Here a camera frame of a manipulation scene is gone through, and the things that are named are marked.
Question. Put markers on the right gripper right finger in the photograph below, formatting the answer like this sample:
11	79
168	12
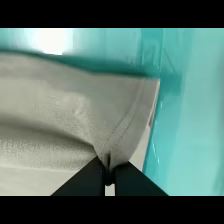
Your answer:
135	182

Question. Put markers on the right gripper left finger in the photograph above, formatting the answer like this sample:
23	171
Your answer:
86	181

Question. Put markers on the grey T-shirt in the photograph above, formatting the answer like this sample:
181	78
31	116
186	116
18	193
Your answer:
60	113

